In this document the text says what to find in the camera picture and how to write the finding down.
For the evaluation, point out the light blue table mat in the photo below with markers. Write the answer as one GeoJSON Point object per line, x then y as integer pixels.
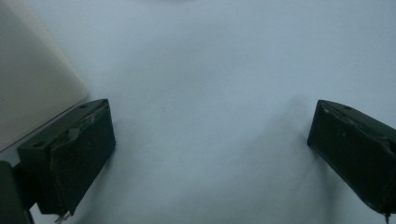
{"type": "Point", "coordinates": [202, 77]}

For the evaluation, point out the white plastic box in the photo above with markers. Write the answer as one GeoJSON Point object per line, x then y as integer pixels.
{"type": "Point", "coordinates": [34, 74]}

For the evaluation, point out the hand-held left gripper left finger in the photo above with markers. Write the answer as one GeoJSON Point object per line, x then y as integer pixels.
{"type": "Point", "coordinates": [77, 155]}

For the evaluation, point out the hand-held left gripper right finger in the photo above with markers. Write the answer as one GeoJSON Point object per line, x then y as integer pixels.
{"type": "Point", "coordinates": [351, 146]}

